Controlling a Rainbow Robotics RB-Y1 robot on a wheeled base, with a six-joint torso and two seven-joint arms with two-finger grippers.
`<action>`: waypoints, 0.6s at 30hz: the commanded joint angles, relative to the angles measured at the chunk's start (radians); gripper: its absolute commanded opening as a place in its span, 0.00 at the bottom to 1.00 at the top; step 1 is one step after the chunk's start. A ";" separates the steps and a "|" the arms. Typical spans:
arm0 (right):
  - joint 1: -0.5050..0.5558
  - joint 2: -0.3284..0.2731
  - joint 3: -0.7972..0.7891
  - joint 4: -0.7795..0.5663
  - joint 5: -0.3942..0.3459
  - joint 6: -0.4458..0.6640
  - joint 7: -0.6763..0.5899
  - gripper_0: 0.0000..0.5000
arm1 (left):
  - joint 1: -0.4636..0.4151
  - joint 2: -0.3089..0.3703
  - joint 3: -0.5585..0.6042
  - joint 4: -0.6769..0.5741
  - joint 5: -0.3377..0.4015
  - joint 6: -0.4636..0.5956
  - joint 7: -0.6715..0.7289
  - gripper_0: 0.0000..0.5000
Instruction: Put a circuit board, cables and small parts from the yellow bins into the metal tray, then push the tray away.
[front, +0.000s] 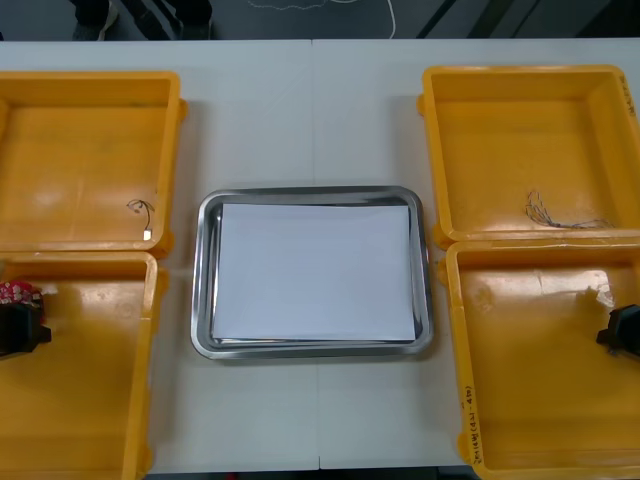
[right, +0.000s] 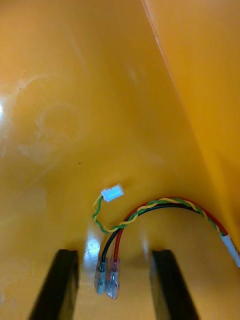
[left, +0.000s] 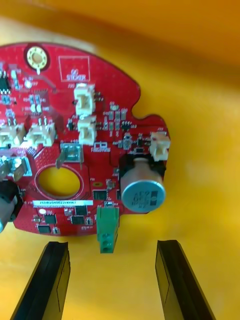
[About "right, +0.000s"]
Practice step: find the yellow-orange plastic bin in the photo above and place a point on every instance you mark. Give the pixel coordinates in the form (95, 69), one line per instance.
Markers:
(75, 75)

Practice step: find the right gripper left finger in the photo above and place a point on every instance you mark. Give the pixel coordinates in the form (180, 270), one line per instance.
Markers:
(57, 287)

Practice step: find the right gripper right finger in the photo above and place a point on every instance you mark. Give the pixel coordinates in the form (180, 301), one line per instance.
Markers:
(170, 287)

